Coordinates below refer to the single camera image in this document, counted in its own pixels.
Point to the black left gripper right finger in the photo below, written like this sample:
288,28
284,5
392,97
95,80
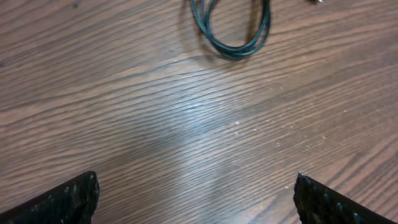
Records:
319,204

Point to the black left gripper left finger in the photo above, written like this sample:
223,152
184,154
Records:
74,202

